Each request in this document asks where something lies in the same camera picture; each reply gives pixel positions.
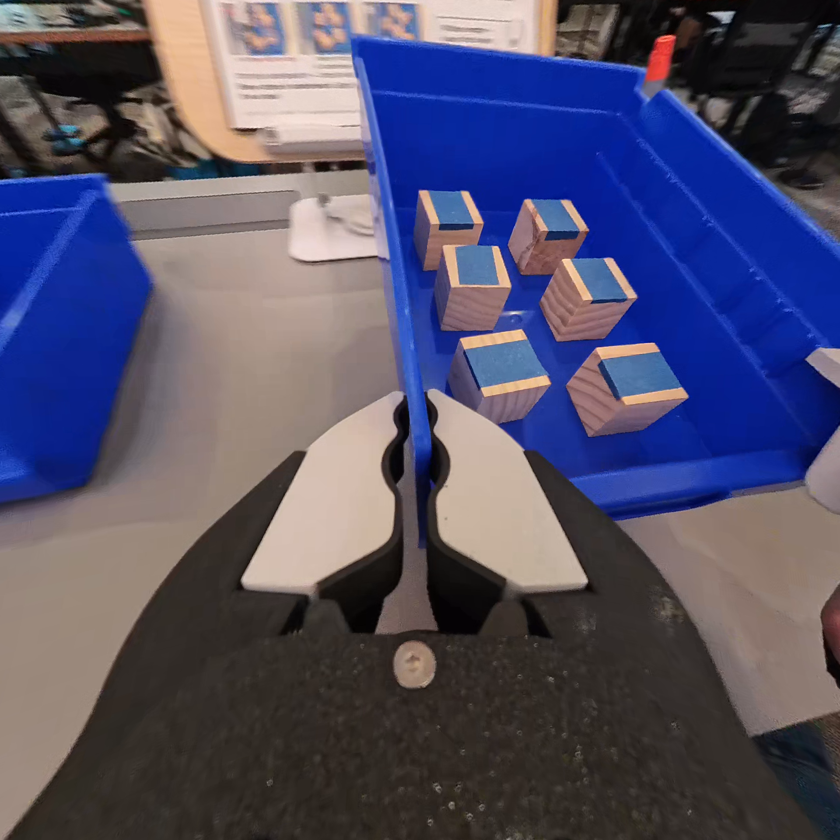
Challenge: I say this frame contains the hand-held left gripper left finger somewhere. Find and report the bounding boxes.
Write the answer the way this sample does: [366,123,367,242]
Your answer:
[241,391,408,634]

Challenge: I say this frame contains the printed instruction sheet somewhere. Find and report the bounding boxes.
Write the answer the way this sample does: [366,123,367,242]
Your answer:
[200,0,546,130]

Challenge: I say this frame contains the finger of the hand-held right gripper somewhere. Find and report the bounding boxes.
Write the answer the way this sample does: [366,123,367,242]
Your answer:
[806,346,840,389]
[806,430,840,514]

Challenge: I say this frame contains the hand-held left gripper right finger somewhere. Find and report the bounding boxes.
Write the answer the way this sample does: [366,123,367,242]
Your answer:
[425,389,589,634]

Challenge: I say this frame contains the orange traffic cone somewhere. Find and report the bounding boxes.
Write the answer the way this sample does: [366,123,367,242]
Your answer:
[645,35,677,99]

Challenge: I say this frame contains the cluster of taped wooden cubes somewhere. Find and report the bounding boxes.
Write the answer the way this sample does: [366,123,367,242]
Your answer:
[413,190,690,437]

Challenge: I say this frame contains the blue plastic bin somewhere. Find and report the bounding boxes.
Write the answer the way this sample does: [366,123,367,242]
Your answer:
[0,174,155,506]
[351,36,840,519]

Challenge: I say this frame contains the person's legs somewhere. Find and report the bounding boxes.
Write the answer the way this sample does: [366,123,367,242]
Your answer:
[755,722,840,840]

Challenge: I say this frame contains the black office chair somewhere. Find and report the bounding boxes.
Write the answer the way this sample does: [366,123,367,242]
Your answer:
[689,0,840,172]

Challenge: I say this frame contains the wood and white document stand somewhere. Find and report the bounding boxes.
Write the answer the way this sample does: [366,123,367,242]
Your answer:
[144,0,559,263]

